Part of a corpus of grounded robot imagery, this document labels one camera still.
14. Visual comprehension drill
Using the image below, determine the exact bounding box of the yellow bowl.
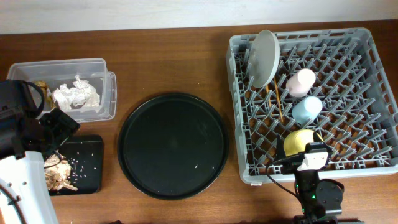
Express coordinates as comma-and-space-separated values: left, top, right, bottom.
283, 129, 315, 157

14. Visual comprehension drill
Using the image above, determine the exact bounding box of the blue cup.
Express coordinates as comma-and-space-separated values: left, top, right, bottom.
292, 96, 323, 124

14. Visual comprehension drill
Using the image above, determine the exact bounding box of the gold foil wrapper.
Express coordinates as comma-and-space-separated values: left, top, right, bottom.
34, 80, 57, 110

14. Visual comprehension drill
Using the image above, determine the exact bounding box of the small white napkin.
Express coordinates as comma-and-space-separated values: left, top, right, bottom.
52, 84, 79, 111

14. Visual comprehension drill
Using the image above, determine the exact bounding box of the large white napkin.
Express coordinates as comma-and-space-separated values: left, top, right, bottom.
73, 75, 100, 108

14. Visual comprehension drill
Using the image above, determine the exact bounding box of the pink cup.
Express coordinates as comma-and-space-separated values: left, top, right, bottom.
286, 68, 316, 98

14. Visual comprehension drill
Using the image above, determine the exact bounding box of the wooden chopstick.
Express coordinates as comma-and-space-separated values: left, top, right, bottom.
266, 84, 273, 116
273, 77, 284, 123

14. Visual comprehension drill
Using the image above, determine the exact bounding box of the grey plate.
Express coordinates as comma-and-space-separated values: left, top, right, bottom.
248, 30, 280, 88

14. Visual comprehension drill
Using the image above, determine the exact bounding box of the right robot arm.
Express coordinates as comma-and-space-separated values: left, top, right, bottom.
271, 129, 362, 223

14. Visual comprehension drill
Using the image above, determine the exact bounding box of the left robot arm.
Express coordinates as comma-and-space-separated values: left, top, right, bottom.
1, 80, 80, 223

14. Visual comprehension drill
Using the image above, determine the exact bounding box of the grey dishwasher rack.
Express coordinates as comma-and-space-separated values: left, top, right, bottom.
226, 28, 397, 185

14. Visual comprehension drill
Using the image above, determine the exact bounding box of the clear plastic waste bin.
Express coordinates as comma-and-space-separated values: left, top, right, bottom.
7, 58, 117, 123

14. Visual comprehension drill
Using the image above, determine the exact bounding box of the black rectangular tray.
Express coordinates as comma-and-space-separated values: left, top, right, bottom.
49, 135, 104, 196

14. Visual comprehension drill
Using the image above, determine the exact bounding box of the peanut shells and rice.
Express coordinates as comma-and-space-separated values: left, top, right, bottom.
44, 151, 86, 193

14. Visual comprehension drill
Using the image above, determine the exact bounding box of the round black serving tray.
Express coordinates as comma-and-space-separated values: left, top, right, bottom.
118, 93, 229, 200

